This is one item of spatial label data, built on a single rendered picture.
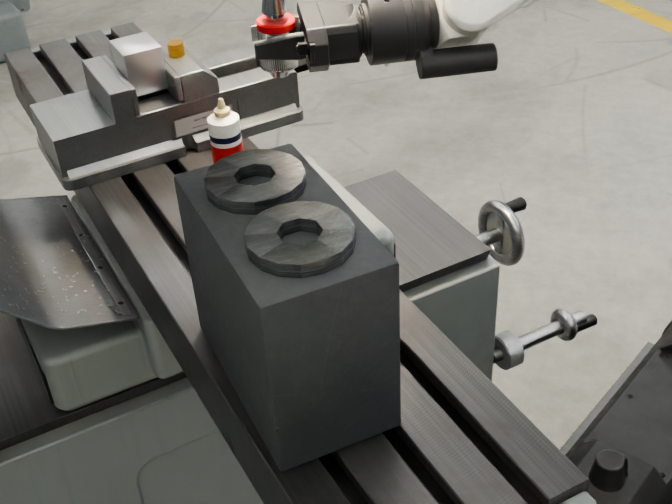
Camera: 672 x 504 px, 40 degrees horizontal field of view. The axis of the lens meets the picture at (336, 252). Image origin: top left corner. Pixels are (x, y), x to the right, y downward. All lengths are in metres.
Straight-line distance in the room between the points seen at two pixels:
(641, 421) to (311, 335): 0.77
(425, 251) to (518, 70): 2.37
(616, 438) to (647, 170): 1.84
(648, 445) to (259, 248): 0.79
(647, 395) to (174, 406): 0.69
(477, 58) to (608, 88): 2.47
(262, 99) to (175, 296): 0.38
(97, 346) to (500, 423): 0.52
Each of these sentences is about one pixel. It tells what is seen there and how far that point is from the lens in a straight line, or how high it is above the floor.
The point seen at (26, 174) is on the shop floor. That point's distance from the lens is 3.31.
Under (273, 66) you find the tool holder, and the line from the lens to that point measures 1.15.
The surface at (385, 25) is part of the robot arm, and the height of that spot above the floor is 1.16.
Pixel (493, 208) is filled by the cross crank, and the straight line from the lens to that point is 1.59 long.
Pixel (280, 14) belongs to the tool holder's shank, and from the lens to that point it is 1.13.
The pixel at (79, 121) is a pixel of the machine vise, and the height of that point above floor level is 1.03.
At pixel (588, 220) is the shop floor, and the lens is 2.85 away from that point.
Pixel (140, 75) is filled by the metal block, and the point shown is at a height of 1.07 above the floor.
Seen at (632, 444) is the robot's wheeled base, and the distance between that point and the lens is 1.38.
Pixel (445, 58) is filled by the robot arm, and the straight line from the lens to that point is 1.15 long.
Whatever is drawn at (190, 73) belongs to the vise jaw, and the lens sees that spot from 1.24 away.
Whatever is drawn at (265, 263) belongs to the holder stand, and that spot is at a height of 1.16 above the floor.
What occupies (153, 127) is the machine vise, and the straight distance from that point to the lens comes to 1.26.
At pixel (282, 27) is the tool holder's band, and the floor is 1.16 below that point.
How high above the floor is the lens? 1.59
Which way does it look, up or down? 36 degrees down
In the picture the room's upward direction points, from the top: 3 degrees counter-clockwise
